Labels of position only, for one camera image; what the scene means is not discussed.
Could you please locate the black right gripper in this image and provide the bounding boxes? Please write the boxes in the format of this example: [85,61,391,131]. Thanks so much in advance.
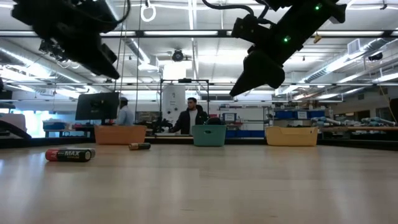
[229,49,286,98]

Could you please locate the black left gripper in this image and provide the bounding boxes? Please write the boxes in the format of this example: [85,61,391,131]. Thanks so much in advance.
[45,17,121,80]

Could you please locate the copper black battery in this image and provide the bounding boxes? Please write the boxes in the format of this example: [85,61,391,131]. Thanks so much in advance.
[128,142,152,151]

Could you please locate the red black MAX battery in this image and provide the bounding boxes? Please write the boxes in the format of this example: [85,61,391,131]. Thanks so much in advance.
[45,148,92,163]

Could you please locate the black screen on stand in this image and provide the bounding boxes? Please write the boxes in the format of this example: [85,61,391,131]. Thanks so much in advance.
[75,91,120,121]

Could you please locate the person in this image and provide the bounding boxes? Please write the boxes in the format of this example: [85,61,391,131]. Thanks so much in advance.
[172,97,209,135]
[114,96,136,126]

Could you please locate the black overhead crossbar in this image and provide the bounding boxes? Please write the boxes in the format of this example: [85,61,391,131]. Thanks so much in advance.
[0,29,398,39]

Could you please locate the teal plastic bin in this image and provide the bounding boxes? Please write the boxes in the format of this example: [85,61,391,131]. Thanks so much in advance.
[191,124,228,147]

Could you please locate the orange plastic bin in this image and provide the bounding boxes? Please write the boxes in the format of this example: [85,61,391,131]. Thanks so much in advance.
[93,124,148,146]

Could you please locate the yellow plastic bin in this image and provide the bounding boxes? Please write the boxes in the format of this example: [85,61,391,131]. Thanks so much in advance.
[265,125,320,147]

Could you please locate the white round column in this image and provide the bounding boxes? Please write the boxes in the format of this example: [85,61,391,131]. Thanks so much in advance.
[162,84,187,125]

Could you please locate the blue shelf bins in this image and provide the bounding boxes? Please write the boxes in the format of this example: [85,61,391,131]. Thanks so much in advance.
[273,109,326,121]

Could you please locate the blue tub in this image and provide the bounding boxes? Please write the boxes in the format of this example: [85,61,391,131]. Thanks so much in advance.
[42,119,67,131]

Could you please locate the wooden workbench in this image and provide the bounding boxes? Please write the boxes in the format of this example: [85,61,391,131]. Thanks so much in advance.
[320,125,398,132]

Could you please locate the black ceiling camera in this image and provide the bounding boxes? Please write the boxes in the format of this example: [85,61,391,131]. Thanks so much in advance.
[38,39,70,63]
[171,49,185,62]

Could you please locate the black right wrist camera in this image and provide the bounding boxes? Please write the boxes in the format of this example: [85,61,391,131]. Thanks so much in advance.
[231,14,261,45]

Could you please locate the thin black gantry frame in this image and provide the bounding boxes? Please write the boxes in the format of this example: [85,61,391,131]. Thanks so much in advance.
[159,78,210,126]

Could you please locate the white hanging ring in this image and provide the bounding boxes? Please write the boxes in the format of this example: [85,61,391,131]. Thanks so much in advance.
[140,1,157,23]

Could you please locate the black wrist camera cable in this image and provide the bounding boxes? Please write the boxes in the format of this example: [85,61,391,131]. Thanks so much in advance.
[201,0,272,25]

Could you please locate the silver ventilation duct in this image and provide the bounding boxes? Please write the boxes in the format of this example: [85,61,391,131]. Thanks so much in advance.
[0,39,83,91]

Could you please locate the black aluminium table frame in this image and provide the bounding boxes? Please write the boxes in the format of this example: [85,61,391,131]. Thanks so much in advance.
[0,136,398,150]

